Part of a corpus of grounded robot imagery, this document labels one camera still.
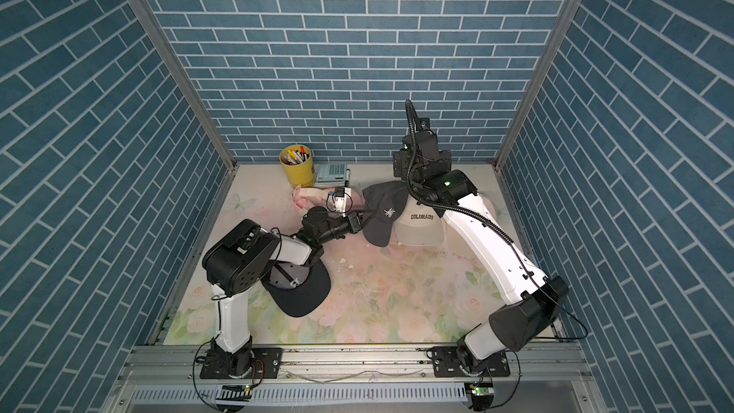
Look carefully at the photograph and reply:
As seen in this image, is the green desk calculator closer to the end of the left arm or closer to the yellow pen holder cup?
the yellow pen holder cup

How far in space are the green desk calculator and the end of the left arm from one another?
322 millimetres

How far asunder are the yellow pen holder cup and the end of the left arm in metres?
0.31

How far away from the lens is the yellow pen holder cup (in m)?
1.06

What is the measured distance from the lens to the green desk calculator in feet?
3.75

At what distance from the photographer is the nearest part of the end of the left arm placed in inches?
30.0

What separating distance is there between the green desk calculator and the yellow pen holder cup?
0.05 metres
